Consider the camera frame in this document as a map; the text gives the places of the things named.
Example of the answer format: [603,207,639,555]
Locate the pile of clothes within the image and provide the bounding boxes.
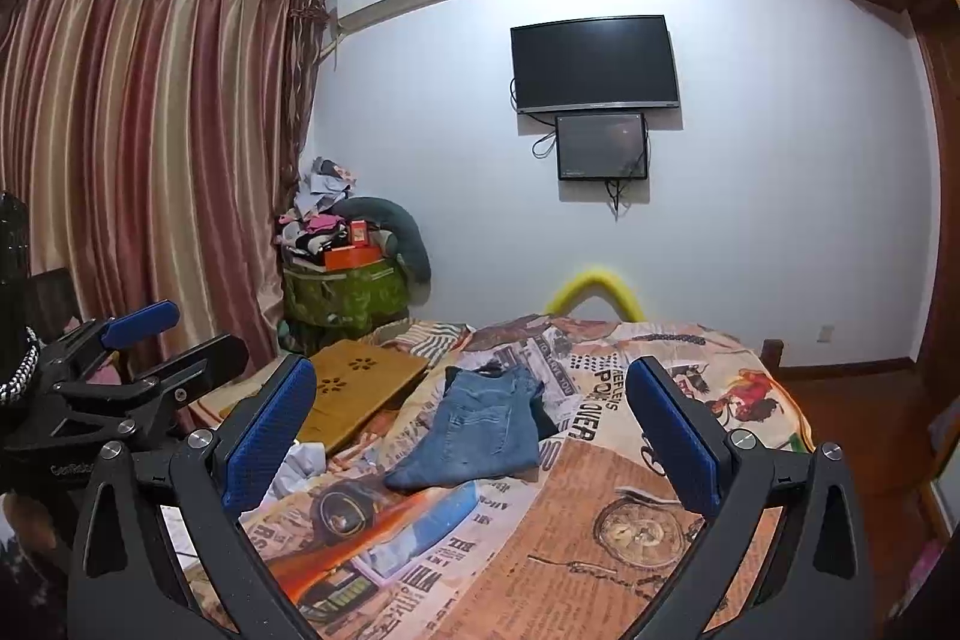
[275,155,392,260]

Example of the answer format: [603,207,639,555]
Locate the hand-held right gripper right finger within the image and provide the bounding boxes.
[625,353,875,640]

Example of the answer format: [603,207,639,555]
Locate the wooden lap desk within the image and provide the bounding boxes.
[217,339,429,458]

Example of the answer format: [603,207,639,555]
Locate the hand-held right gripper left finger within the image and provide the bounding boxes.
[67,353,332,640]

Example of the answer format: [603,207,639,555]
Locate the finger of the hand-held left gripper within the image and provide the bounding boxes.
[36,299,182,387]
[52,332,251,420]

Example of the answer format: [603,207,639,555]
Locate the small black wall monitor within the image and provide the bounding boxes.
[554,111,650,183]

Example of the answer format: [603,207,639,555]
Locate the grey tube pillow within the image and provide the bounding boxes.
[340,197,435,286]

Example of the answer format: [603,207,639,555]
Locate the printed blanket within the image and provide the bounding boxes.
[187,313,816,640]

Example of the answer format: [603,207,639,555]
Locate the black wall television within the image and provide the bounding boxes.
[509,14,683,117]

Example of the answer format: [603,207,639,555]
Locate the green fabric storage box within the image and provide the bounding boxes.
[280,257,413,350]

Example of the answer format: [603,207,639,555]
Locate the dark object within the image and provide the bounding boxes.
[0,188,73,342]

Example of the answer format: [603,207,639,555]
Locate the pale grey cloth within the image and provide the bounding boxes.
[262,441,328,507]

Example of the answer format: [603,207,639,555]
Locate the orange box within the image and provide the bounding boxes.
[323,243,380,273]

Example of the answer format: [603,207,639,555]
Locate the black white braided cable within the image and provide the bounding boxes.
[0,326,40,405]

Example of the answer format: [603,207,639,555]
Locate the black monitor cable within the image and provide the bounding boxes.
[604,176,635,220]

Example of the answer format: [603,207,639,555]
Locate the yellow foam tube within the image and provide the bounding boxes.
[543,264,648,323]

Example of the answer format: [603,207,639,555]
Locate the striped pink curtain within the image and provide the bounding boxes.
[0,0,332,455]

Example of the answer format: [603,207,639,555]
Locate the blue denim pants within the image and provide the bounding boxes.
[383,363,548,493]

